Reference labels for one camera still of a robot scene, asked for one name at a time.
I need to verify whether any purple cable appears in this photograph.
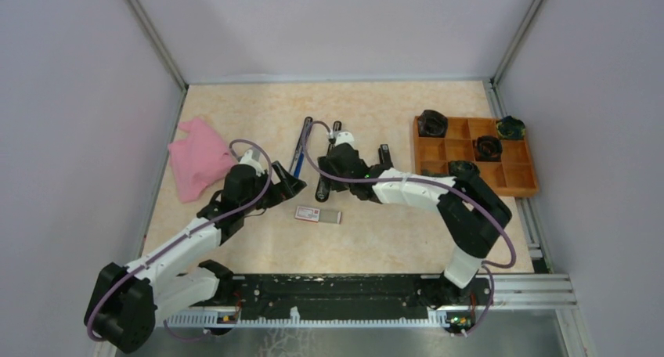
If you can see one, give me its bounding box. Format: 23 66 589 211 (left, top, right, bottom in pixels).
301 120 518 338
85 139 274 343

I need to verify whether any dark rolled fabric top-left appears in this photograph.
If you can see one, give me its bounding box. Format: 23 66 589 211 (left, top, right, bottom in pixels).
417 110 449 138

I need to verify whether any orange wooden compartment tray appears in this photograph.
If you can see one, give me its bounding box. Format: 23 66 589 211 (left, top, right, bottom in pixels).
413 117 540 197

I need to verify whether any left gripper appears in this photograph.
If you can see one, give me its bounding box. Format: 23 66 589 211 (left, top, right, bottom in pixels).
240 160 305 215

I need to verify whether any dark rolled fabric centre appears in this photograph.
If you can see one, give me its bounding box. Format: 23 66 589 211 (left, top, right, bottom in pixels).
474 135 503 162

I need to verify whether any blue stapler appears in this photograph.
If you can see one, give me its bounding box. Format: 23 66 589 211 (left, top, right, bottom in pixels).
289 116 313 179

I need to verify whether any dark rolled fabric lower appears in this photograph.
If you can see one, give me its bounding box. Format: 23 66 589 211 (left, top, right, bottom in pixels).
448 160 480 182

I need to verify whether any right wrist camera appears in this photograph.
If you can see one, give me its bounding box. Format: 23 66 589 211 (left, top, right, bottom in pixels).
333 130 355 146

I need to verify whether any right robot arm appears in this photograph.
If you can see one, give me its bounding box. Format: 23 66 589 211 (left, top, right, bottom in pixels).
311 143 514 304

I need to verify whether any pink cloth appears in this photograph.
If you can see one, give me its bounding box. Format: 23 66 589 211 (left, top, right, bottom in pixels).
168 117 236 203

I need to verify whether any dark rolled fabric top-right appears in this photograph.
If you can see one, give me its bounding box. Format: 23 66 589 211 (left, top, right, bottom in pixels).
496 115 525 141

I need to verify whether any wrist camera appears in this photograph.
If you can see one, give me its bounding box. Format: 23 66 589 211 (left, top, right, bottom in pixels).
333 130 355 146
239 149 264 173

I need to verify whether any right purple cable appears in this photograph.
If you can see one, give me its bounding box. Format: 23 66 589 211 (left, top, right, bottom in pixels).
301 120 518 338

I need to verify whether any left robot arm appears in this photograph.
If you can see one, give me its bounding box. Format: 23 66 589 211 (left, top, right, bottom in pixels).
84 161 307 353

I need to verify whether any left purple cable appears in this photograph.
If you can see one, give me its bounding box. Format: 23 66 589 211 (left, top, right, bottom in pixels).
85 139 274 343

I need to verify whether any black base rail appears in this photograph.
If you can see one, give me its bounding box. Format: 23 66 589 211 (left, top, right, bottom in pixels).
201 274 489 321

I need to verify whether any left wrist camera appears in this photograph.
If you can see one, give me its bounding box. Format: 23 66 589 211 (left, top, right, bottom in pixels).
239 149 264 173

